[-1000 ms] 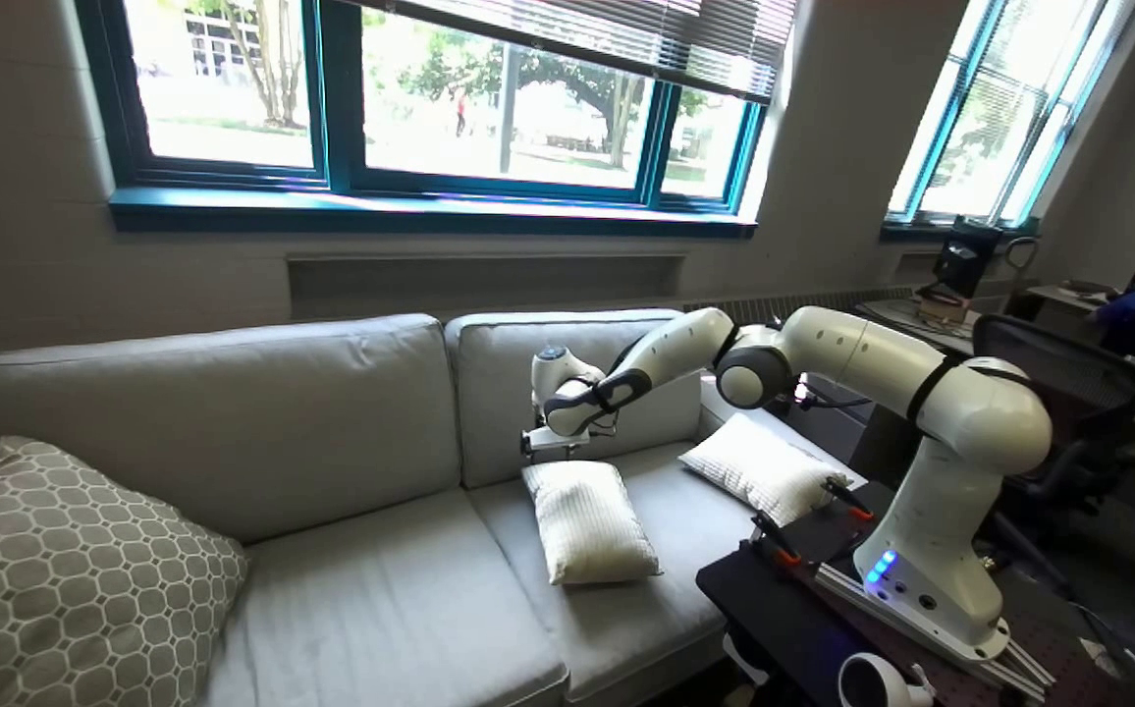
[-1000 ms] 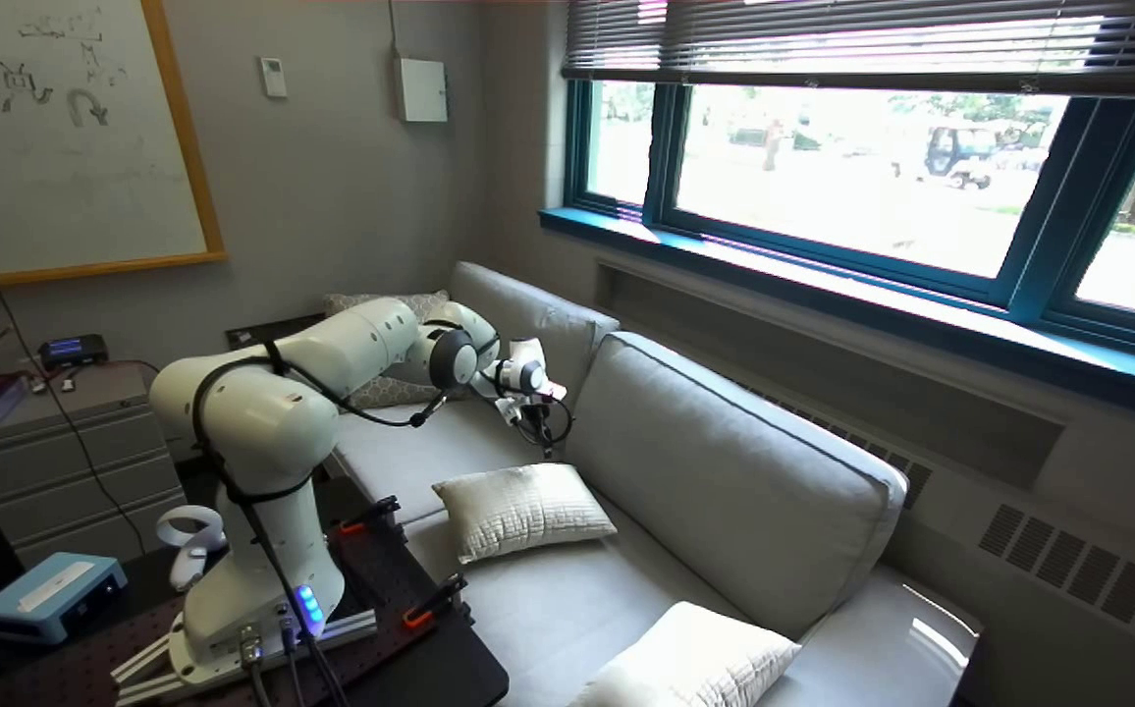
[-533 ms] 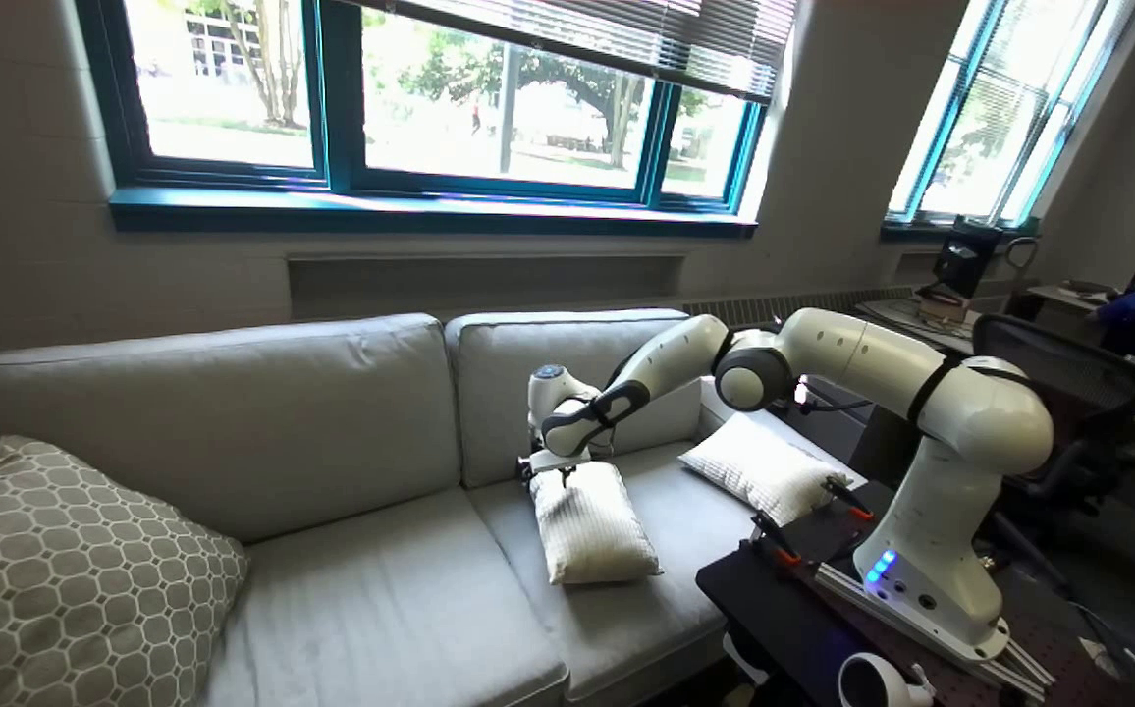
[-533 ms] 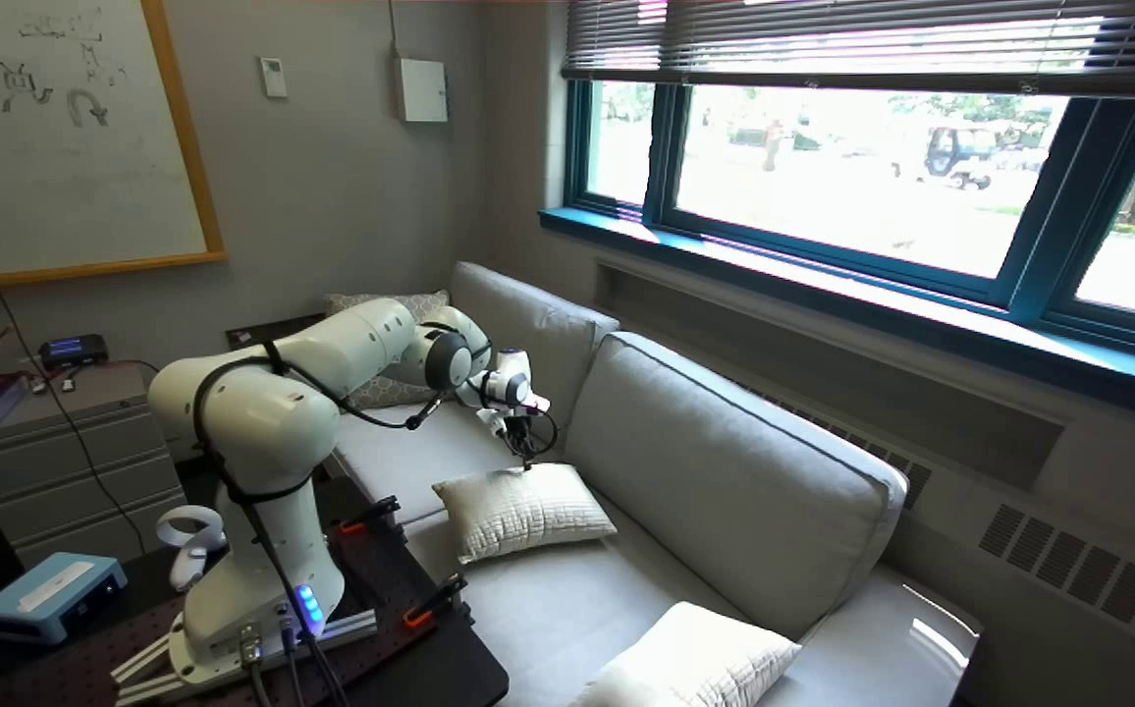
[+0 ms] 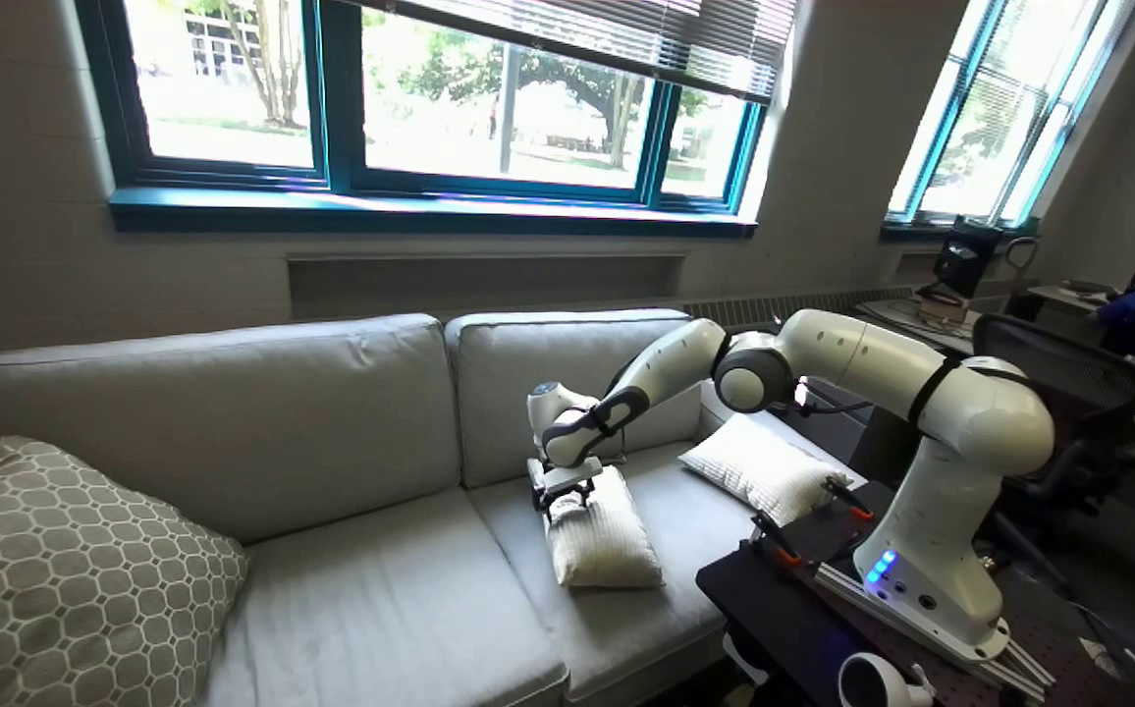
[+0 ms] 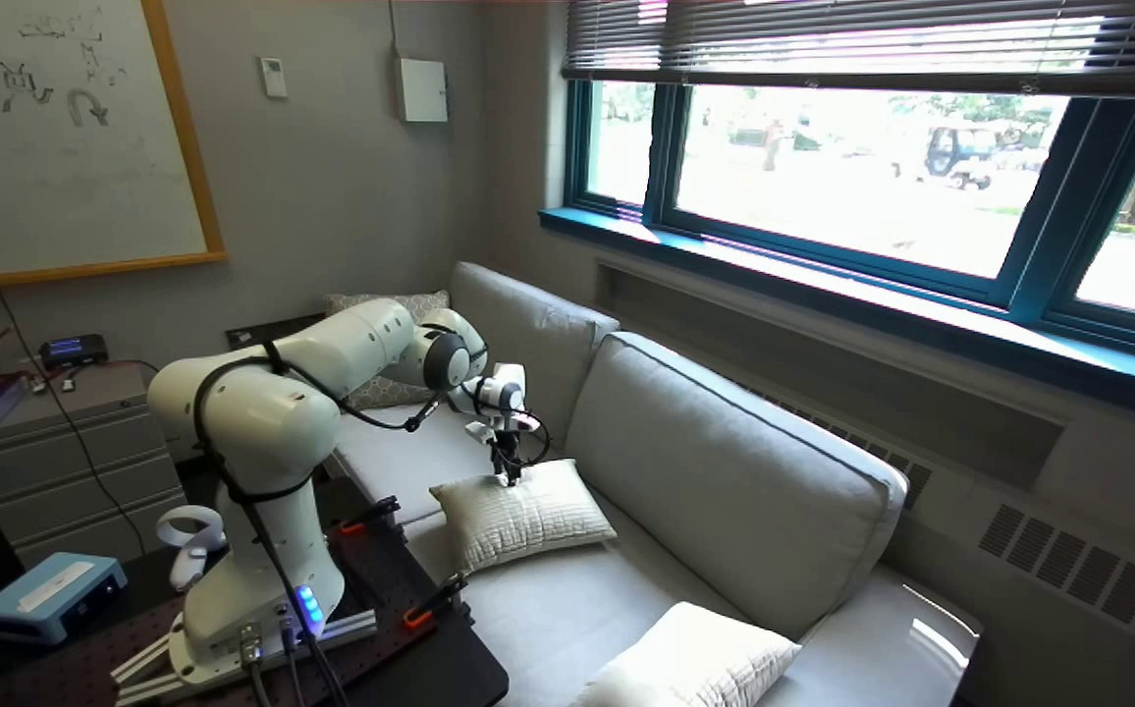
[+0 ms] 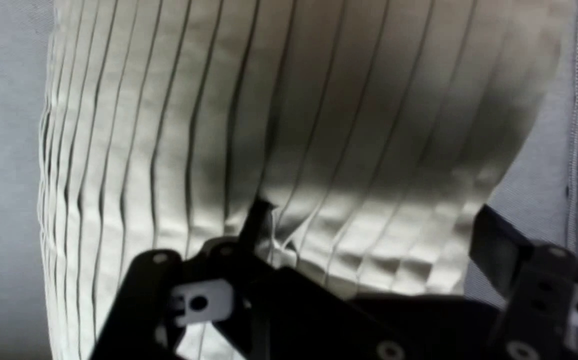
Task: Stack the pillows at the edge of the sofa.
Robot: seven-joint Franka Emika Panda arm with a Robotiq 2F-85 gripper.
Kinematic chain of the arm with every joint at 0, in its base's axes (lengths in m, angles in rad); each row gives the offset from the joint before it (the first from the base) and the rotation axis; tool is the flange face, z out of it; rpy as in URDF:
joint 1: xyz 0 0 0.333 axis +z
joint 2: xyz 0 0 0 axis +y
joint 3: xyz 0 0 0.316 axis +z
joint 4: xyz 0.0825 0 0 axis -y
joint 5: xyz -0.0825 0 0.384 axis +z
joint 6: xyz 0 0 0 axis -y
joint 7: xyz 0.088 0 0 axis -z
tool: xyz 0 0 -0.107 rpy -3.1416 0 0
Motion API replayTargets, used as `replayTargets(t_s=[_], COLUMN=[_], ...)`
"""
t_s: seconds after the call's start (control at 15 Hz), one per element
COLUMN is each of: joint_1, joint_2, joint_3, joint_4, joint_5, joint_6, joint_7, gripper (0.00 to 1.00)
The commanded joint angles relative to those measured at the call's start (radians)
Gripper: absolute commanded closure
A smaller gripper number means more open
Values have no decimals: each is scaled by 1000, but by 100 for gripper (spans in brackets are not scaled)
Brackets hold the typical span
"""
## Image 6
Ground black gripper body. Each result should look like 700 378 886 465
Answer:
482 410 548 459

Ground plain cream pillow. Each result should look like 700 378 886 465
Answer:
577 600 807 707
427 458 620 578

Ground grey fabric sofa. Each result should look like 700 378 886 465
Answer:
283 257 989 707

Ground red black clamp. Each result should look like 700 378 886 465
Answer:
325 490 405 541
400 568 471 634

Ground black robot table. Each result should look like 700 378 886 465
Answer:
0 509 514 707

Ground silver robot mounting plate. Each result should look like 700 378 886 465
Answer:
107 605 384 700

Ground white VR controller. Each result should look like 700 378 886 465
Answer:
149 505 231 595

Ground small black device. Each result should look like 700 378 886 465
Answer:
37 332 113 374

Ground grey drawer cabinet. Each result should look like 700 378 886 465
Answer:
0 359 188 568

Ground light blue box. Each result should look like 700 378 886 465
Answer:
0 548 135 647

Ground wood framed whiteboard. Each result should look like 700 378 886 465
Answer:
0 0 231 299

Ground dark window blinds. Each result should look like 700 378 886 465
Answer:
562 0 1135 99

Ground wide teal framed window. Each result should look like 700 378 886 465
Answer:
539 70 1135 396

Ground radiator vent grille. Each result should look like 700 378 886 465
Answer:
973 499 1135 662

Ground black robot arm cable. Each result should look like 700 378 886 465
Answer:
188 332 558 707

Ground white wall box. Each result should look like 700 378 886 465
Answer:
393 53 452 129

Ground white wall thermostat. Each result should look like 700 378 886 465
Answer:
257 53 291 105

